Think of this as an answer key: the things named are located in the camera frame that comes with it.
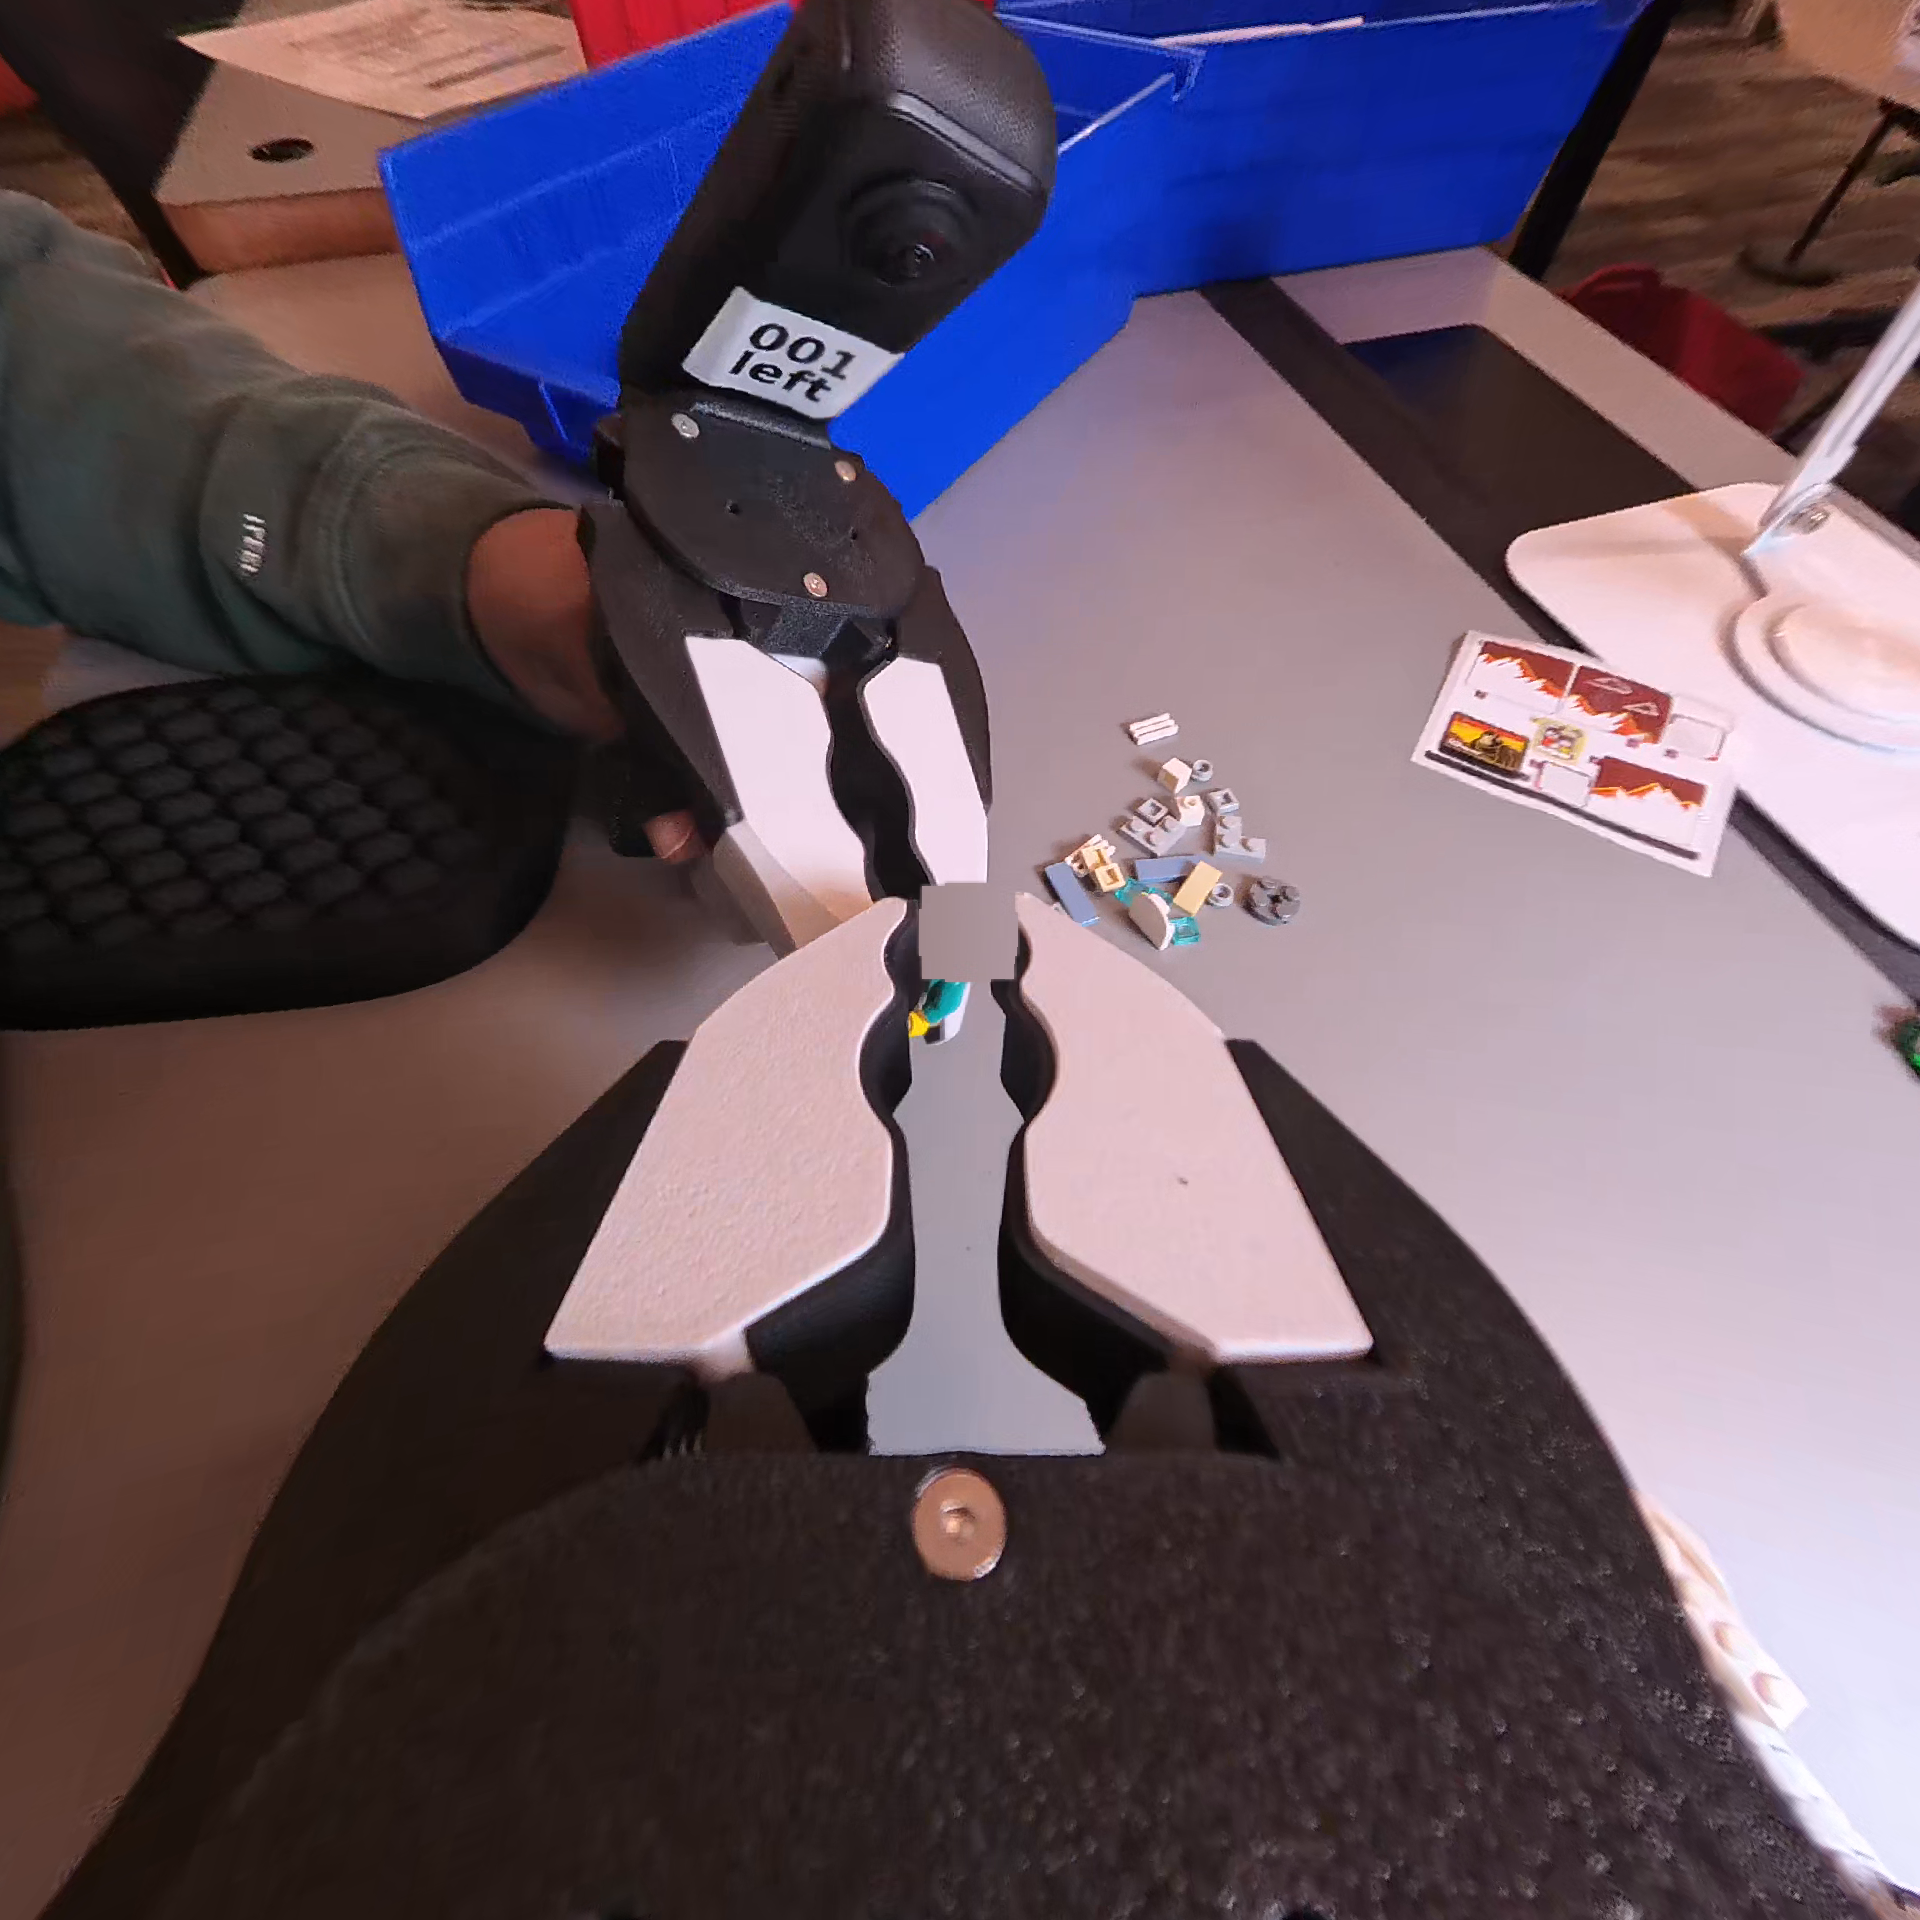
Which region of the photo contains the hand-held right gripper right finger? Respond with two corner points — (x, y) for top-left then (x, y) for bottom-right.
(993, 897), (1376, 1366)

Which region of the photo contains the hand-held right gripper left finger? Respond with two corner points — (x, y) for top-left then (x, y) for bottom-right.
(544, 900), (922, 1374)

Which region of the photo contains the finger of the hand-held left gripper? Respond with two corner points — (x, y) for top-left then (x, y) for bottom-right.
(860, 660), (995, 902)
(684, 638), (886, 957)

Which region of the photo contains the blue plastic bin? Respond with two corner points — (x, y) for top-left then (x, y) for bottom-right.
(996, 0), (1653, 287)
(377, 0), (1202, 518)

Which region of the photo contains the person's left forearm green sleeve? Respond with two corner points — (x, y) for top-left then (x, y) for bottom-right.
(0, 195), (579, 706)

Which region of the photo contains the light wood side desk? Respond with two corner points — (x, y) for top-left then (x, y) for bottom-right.
(158, 60), (406, 274)

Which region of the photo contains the person's left hand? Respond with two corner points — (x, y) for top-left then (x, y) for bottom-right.
(465, 507), (710, 866)

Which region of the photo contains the pile of small lego pieces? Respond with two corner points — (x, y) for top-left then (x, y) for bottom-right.
(1042, 709), (1305, 954)

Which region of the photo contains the black mesh cushion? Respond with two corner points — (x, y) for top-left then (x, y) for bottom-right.
(0, 675), (579, 1034)

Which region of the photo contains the lego sticker sheet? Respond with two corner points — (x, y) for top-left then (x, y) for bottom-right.
(1411, 631), (1742, 879)

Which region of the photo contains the white book stand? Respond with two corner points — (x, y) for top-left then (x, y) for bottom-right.
(1504, 270), (1920, 947)

